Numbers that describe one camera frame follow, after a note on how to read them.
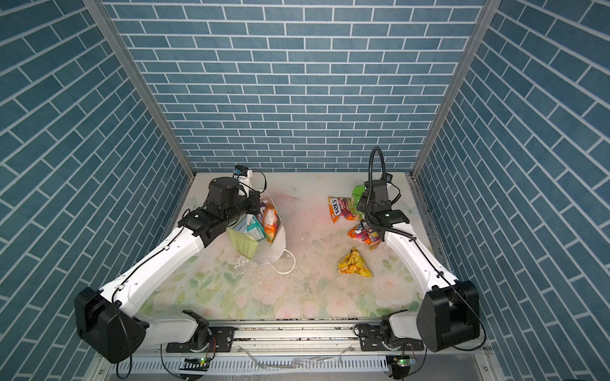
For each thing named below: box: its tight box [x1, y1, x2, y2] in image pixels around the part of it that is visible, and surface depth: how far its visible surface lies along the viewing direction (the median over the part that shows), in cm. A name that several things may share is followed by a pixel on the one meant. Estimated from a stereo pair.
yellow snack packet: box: [337, 247, 374, 279], surface depth 87 cm
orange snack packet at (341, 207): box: [328, 196, 360, 224], surface depth 104 cm
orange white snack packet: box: [262, 201, 279, 244], surface depth 90 cm
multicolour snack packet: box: [347, 222, 382, 251], surface depth 95 cm
